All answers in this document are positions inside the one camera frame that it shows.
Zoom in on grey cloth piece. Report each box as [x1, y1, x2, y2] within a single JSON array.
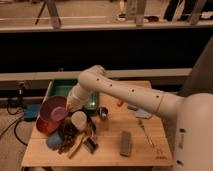
[[127, 104, 152, 119]]

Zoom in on silver fork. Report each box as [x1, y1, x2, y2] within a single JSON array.
[[138, 119, 155, 148]]

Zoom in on wooden spatula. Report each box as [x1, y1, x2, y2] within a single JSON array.
[[67, 133, 86, 158]]

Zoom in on orange bowl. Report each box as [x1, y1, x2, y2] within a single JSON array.
[[36, 117, 61, 135]]

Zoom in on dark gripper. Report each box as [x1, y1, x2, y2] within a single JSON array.
[[59, 110, 96, 154]]

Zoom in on blue box on floor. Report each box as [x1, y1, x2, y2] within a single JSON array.
[[24, 104, 41, 121]]

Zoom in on purple bowl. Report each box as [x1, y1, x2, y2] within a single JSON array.
[[40, 96, 68, 122]]

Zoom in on blue sponge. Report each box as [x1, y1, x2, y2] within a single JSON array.
[[46, 132, 63, 149]]

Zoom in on orange carrot piece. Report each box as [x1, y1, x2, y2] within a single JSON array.
[[117, 100, 124, 107]]

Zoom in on black cable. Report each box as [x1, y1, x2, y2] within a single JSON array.
[[0, 87, 29, 147]]

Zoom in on grey rectangular block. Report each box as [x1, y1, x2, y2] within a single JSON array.
[[120, 131, 131, 157]]

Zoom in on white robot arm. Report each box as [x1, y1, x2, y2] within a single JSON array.
[[66, 65, 213, 171]]

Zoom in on green dish rack tray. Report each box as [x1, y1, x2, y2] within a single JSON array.
[[47, 79, 99, 113]]

